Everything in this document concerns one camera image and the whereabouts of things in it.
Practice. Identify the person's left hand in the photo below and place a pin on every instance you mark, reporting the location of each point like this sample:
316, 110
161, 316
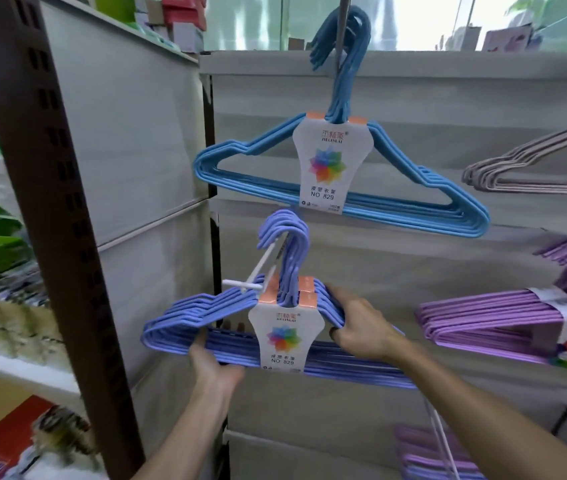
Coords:
213, 362

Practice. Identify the person's right hand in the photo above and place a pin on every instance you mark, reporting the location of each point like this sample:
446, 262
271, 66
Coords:
363, 329

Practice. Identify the light blue hanger bundle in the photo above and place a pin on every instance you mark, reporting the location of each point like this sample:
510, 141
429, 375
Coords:
328, 159
453, 214

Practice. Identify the rose gold metal hanger bundle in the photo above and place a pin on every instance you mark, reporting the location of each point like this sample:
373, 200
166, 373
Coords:
523, 159

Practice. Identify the white display rack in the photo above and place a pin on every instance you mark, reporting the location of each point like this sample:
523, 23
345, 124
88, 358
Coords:
413, 94

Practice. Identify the person's left forearm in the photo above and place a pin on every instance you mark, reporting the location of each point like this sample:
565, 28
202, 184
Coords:
188, 434

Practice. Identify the person's right forearm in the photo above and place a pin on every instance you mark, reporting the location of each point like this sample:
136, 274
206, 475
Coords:
488, 424

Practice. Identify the white side shelf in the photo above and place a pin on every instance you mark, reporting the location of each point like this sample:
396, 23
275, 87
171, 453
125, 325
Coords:
23, 372

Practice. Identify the white T-bar peg hook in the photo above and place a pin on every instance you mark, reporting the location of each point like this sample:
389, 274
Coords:
258, 267

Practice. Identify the dark printed packets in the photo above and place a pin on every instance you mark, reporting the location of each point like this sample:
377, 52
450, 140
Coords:
66, 434

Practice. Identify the row of beige packets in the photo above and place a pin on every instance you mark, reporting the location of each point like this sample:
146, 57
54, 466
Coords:
13, 319

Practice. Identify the grey T-bar peg hook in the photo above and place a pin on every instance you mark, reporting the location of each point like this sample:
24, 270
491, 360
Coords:
343, 29

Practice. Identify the white box with red print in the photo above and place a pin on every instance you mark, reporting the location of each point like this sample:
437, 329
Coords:
506, 38

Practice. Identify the stack of red white boxes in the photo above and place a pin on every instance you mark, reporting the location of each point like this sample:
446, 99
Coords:
183, 14

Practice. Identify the green white printed packs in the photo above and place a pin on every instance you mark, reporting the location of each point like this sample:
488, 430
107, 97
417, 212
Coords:
116, 7

